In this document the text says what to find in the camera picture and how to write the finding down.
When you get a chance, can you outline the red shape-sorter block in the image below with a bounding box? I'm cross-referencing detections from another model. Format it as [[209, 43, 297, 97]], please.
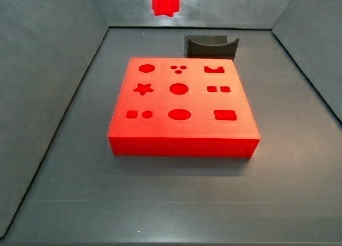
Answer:
[[108, 58, 261, 158]]

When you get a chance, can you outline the dark grey curved holder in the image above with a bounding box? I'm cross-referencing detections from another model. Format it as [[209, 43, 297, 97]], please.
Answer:
[[184, 35, 239, 60]]

